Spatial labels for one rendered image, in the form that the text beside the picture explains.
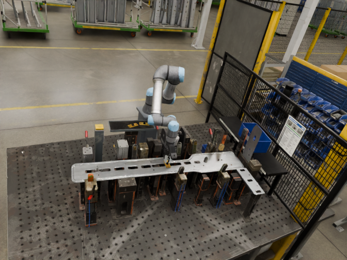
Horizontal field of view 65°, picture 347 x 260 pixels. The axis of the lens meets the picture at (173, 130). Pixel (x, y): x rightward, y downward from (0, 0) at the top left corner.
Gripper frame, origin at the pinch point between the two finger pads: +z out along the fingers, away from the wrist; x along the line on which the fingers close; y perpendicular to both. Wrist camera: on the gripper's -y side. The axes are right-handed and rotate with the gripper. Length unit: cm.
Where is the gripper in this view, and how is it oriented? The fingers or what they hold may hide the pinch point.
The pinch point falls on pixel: (167, 162)
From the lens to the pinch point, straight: 214.8
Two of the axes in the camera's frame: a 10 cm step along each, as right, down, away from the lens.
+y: -3.1, -5.6, 7.7
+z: -1.7, 8.3, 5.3
